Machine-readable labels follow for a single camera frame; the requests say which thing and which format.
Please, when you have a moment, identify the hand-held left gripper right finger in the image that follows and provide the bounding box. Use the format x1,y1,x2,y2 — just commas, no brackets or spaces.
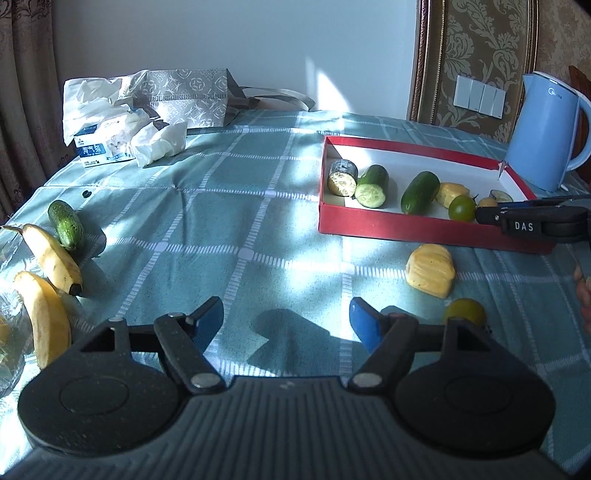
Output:
348,298,506,393

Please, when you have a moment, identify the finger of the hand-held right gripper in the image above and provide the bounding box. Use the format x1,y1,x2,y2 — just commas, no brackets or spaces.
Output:
526,195,591,206
475,205,591,243

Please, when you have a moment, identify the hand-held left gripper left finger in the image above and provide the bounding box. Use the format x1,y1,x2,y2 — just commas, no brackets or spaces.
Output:
69,296,227,394

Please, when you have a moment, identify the dark green tomato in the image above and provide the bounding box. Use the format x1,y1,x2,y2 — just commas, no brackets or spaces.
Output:
449,195,479,222

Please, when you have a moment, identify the red shallow cardboard box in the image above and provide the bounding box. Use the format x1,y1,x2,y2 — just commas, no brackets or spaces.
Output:
318,135,557,254

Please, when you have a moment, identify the cut cucumber piece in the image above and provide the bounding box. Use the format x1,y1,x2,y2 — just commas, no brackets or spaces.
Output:
355,165,389,209
401,171,441,215

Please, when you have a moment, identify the person's right hand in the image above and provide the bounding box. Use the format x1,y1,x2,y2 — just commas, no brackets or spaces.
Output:
574,265,591,331

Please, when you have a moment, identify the blue electric kettle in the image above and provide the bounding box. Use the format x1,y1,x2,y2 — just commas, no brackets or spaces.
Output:
505,71,591,193

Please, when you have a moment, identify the yellow pepper piece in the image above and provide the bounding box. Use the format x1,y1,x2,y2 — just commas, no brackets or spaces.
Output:
405,244,456,299

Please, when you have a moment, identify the light green tomato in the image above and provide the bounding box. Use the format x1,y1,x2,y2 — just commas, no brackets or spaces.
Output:
444,298,487,329

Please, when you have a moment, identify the small yellow pineapple chunk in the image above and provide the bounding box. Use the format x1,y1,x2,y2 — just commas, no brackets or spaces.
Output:
436,182,471,209

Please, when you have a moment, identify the teal checked tablecloth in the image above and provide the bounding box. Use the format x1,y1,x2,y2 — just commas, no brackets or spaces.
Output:
0,110,591,480

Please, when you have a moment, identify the dark wooden chair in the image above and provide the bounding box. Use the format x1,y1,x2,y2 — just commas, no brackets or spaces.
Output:
569,65,591,104

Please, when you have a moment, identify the round cut eggplant piece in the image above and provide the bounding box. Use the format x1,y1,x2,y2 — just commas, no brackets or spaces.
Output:
328,159,359,197

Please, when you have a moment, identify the yellow banana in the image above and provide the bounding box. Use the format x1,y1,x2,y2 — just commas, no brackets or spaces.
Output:
0,224,84,296
14,271,72,370

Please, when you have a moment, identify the small whole cucumber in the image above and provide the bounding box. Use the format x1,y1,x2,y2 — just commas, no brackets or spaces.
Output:
48,200,84,251

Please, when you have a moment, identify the crumpled white tissue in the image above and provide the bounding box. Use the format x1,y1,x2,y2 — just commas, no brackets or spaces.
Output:
131,121,188,167

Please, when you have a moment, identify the clear plastic bag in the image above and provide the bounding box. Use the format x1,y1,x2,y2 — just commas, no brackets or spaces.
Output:
0,240,36,398

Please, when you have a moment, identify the blue white tissue pack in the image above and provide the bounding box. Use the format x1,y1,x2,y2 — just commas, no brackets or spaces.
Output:
74,108,151,168

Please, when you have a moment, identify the grey patterned tote bag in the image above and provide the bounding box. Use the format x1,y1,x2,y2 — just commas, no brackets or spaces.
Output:
120,68,317,128

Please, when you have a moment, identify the white plastic bag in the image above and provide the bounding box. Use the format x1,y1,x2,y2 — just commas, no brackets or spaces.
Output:
62,78,134,139

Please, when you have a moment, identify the brown patterned curtain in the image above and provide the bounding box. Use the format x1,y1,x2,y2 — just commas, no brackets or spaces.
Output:
0,0,66,223

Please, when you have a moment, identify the white wall switch panel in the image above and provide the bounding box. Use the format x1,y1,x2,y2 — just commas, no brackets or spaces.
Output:
453,75,506,116

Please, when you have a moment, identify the patterned framed wall panel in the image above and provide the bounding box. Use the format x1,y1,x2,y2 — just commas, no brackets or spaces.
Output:
409,0,591,145

